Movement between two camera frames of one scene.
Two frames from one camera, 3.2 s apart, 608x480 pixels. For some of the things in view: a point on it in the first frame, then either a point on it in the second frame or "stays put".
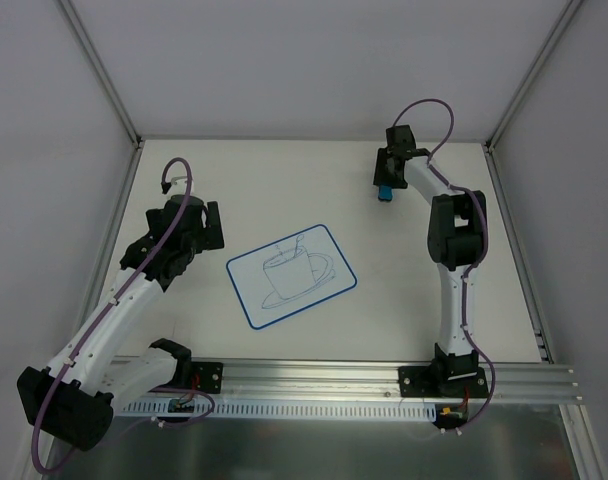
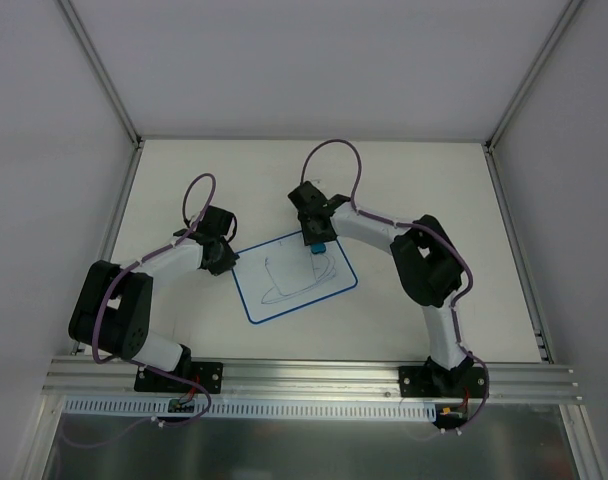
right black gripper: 384,171 to 313,234
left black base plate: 207,377 stays put
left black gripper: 214,226 to 223,257
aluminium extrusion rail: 351,381 stays put
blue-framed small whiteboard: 289,276 stays put
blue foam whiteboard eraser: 385,193 to 317,248
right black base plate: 421,381 stays put
